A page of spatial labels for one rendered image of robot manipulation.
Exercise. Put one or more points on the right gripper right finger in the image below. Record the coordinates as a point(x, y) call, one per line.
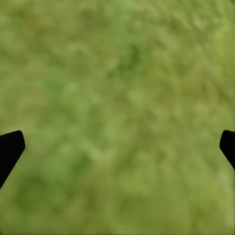
point(227, 146)

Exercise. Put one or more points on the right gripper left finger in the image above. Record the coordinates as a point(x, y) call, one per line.
point(11, 147)

